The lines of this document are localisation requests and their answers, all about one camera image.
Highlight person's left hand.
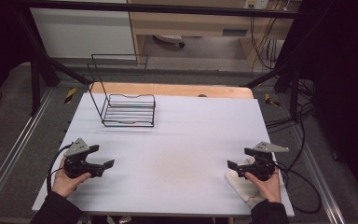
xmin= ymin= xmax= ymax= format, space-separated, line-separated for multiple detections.
xmin=51 ymin=157 xmax=92 ymax=199

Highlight black wire rack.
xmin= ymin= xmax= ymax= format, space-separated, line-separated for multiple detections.
xmin=87 ymin=53 xmax=157 ymax=128

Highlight black curtain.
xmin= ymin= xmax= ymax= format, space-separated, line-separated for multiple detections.
xmin=0 ymin=0 xmax=42 ymax=114
xmin=282 ymin=0 xmax=358 ymax=204

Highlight black frame stand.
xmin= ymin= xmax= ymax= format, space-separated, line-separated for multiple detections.
xmin=243 ymin=59 xmax=303 ymax=123
xmin=12 ymin=8 xmax=93 ymax=117

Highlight white towel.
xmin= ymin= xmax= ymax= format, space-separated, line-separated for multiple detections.
xmin=224 ymin=157 xmax=266 ymax=210

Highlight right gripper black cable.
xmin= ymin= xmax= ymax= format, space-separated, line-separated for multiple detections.
xmin=273 ymin=161 xmax=323 ymax=215

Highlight white table mat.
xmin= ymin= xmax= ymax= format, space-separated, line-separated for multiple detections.
xmin=32 ymin=92 xmax=296 ymax=218

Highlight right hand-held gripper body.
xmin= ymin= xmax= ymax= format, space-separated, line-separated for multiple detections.
xmin=236 ymin=141 xmax=290 ymax=182

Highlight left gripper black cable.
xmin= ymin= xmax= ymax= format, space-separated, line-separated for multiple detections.
xmin=46 ymin=143 xmax=75 ymax=192

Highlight person's right hand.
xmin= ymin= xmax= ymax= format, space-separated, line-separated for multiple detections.
xmin=244 ymin=169 xmax=282 ymax=204

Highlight chair base with caster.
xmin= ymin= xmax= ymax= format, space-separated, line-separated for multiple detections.
xmin=152 ymin=34 xmax=186 ymax=49

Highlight white power strip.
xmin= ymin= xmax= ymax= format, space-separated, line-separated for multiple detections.
xmin=243 ymin=0 xmax=270 ymax=10

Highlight wooden desk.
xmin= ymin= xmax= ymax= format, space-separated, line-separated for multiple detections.
xmin=127 ymin=0 xmax=303 ymax=68

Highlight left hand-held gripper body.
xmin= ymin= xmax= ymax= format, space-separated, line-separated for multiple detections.
xmin=62 ymin=137 xmax=105 ymax=180

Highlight hanging desk cables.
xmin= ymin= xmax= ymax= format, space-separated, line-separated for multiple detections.
xmin=249 ymin=17 xmax=280 ymax=71

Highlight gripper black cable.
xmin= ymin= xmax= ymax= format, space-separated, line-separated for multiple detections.
xmin=273 ymin=161 xmax=323 ymax=215
xmin=46 ymin=143 xmax=75 ymax=192

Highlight black floor cables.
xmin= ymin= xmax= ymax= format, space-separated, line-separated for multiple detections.
xmin=265 ymin=78 xmax=317 ymax=135

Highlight white panel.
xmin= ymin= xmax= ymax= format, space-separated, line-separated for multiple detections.
xmin=30 ymin=7 xmax=137 ymax=61

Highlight black frame crossbar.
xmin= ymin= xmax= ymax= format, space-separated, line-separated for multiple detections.
xmin=21 ymin=0 xmax=307 ymax=20

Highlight aluminium floor rail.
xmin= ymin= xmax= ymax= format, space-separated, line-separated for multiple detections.
xmin=292 ymin=124 xmax=347 ymax=224
xmin=0 ymin=88 xmax=56 ymax=215

